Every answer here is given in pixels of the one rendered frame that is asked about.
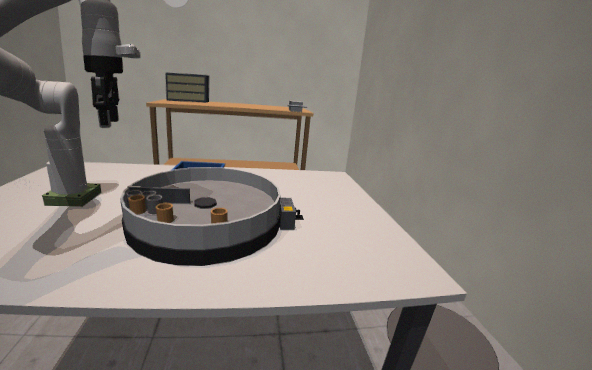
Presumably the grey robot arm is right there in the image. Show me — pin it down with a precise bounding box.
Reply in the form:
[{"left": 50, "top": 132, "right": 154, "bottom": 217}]
[{"left": 0, "top": 0, "right": 140, "bottom": 195}]

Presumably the bronze bushing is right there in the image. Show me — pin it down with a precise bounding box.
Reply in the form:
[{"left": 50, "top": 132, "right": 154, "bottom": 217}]
[
  {"left": 156, "top": 203, "right": 174, "bottom": 223},
  {"left": 211, "top": 208, "right": 227, "bottom": 223},
  {"left": 128, "top": 195, "right": 146, "bottom": 214}
]

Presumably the blue shallow tray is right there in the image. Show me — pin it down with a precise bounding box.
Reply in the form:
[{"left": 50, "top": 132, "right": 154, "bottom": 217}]
[{"left": 172, "top": 161, "right": 225, "bottom": 170}]

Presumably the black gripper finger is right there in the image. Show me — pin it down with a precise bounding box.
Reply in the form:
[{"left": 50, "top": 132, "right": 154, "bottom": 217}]
[
  {"left": 109, "top": 77, "right": 119, "bottom": 122},
  {"left": 91, "top": 77, "right": 115, "bottom": 128}
]

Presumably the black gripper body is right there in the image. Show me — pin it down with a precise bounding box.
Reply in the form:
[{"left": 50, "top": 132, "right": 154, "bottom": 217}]
[{"left": 83, "top": 55, "right": 123, "bottom": 95}]

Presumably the grey metal bushing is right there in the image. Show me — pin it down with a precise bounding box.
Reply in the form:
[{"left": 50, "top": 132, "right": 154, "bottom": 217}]
[
  {"left": 146, "top": 195, "right": 163, "bottom": 214},
  {"left": 141, "top": 190, "right": 156, "bottom": 209},
  {"left": 126, "top": 190, "right": 142, "bottom": 208}
]

